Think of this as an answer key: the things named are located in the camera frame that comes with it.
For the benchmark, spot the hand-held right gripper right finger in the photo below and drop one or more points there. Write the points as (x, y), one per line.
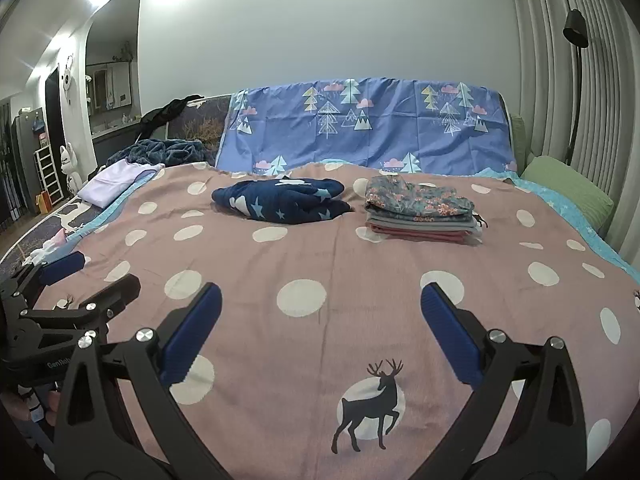
(450, 335)

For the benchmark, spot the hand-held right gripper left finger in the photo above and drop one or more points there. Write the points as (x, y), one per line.
(192, 335)

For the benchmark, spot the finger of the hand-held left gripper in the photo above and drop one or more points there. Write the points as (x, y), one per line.
(62, 266)
(117, 295)

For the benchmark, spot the navy star-print fleece jacket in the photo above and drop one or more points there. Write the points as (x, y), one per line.
(280, 205)

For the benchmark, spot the person's left hand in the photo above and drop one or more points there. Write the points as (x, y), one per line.
(30, 407)

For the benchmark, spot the pink and white plush cloth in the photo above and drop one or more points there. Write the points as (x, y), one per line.
(50, 247)

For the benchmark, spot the dark deer-print bedsheet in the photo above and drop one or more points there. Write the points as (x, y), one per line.
(65, 220)

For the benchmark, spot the orange paper bag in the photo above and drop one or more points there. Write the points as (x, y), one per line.
(44, 205)

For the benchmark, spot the white shelf rack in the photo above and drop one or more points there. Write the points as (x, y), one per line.
(50, 175)

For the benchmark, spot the white cat figurine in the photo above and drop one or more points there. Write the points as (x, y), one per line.
(72, 170)

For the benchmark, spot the lavender folded cloth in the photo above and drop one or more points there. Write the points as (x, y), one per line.
(112, 180)

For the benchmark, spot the grey folded garment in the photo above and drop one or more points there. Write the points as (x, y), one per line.
(425, 225)

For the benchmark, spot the blue hanging bag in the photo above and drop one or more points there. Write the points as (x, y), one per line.
(40, 129)

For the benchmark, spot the floral folded garment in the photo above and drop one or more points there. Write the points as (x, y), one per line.
(415, 200)

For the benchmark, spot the pink polka-dot blanket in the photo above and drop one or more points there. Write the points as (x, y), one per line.
(310, 255)

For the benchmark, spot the dark blue-grey fleece blanket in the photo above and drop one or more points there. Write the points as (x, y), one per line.
(165, 152)

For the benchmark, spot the black garment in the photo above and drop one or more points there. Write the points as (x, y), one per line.
(165, 112)

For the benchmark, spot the green pillow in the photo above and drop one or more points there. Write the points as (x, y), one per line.
(565, 190)

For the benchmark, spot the dark branch-print headboard cover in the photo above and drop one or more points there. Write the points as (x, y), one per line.
(205, 125)

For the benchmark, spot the blue tree-print sheet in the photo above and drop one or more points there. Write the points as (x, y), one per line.
(390, 140)

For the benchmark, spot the white pleated curtain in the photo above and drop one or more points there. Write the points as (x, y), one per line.
(550, 85)

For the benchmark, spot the black floor lamp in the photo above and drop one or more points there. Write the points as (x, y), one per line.
(575, 27)

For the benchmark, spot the wall mirror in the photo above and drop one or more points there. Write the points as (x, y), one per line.
(110, 85)

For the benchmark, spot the white bear-shaped wall clock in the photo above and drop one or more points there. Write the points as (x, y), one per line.
(66, 77)

